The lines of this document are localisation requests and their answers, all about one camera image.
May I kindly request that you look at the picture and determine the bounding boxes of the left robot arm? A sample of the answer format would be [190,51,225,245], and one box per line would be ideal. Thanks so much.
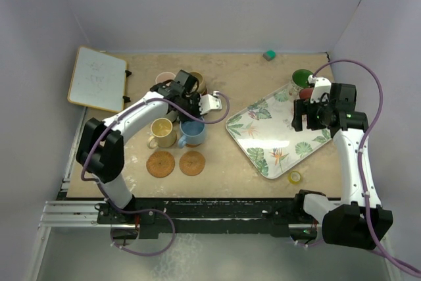
[76,70,201,223]

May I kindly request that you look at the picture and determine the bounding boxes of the pink mug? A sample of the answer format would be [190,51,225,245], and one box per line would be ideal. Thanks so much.
[155,72,176,86]

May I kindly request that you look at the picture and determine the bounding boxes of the small whiteboard wooden frame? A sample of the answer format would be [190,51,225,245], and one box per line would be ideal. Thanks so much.
[67,46,128,113]

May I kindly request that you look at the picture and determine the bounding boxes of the leaf pattern tray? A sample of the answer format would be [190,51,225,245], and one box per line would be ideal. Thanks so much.
[226,82,331,179]

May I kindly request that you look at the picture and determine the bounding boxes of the green eraser block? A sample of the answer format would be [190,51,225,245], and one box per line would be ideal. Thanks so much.
[262,50,276,61]

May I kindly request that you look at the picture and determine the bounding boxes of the red patterned mug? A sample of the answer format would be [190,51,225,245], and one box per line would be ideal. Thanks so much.
[299,88,314,100]

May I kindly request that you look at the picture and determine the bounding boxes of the tan ceramic mug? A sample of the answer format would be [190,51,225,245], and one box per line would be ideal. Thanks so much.
[190,72,207,95]

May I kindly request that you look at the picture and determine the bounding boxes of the aluminium frame rail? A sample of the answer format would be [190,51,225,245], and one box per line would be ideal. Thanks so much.
[39,201,98,228]

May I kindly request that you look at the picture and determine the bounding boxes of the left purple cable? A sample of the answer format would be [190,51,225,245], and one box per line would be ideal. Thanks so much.
[80,91,230,256]

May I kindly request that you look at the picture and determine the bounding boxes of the purple cable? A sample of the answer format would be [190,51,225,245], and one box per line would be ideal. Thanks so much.
[80,91,230,256]
[312,59,421,277]

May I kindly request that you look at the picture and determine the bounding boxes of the green cup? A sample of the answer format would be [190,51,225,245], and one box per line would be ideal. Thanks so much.
[291,69,313,92]

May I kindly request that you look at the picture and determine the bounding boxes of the cream mug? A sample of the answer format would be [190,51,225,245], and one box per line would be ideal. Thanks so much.
[147,118,177,149]

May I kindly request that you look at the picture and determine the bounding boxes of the woven rattan coaster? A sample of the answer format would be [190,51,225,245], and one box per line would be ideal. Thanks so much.
[179,151,206,176]
[146,151,175,178]

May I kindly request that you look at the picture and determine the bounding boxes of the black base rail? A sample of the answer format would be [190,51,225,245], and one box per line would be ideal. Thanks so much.
[91,198,320,243]

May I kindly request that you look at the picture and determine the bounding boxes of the light wood coaster smooth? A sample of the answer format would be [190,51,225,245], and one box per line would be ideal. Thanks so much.
[185,144,201,148]

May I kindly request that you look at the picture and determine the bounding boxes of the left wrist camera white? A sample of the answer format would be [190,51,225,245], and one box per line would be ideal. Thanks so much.
[199,91,223,116]

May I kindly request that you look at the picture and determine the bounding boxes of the light blue mug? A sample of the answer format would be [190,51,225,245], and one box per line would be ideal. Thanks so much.
[178,121,206,148]

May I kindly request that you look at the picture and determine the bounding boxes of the yellow tape roll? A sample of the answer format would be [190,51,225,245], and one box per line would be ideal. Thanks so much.
[287,170,302,184]

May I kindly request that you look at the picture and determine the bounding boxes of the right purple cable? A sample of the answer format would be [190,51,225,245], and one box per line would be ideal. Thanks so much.
[312,59,421,277]

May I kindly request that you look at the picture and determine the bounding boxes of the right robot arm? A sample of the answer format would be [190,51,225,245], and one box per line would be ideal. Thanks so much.
[292,78,393,250]

